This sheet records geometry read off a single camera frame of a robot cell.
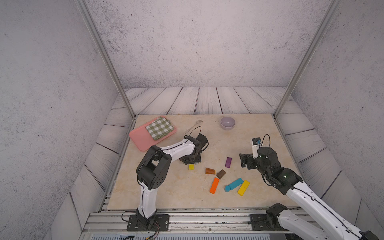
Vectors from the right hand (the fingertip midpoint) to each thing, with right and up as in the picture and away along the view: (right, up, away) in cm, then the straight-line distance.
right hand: (250, 153), depth 78 cm
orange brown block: (-20, -13, +13) cm, 27 cm away
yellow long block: (-30, -11, +13) cm, 35 cm away
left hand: (-28, -9, +15) cm, 33 cm away
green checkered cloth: (-54, +12, +34) cm, 65 cm away
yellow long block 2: (-1, -20, +6) cm, 21 cm away
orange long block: (-17, -20, +8) cm, 28 cm away
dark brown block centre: (-13, -14, +11) cm, 23 cm away
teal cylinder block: (-7, -19, +7) cm, 22 cm away
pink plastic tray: (-64, +4, +28) cm, 70 cm away
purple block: (-8, -8, +16) cm, 20 cm away
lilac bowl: (-4, +16, +34) cm, 38 cm away
